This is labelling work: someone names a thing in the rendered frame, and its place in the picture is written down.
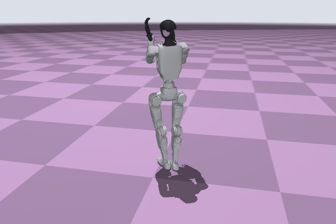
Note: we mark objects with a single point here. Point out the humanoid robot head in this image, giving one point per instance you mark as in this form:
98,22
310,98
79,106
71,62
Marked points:
169,26

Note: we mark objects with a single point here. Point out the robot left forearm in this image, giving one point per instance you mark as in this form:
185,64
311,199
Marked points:
150,43

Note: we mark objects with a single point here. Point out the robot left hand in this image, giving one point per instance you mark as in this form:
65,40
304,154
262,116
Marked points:
149,35

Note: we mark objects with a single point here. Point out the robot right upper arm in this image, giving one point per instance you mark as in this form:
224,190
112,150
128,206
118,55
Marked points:
185,52

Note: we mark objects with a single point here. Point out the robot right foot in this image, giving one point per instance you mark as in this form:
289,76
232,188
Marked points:
174,166

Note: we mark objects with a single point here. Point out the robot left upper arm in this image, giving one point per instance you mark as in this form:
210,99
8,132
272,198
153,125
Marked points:
152,51

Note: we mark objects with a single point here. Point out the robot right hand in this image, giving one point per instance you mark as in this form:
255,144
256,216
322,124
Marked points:
173,36

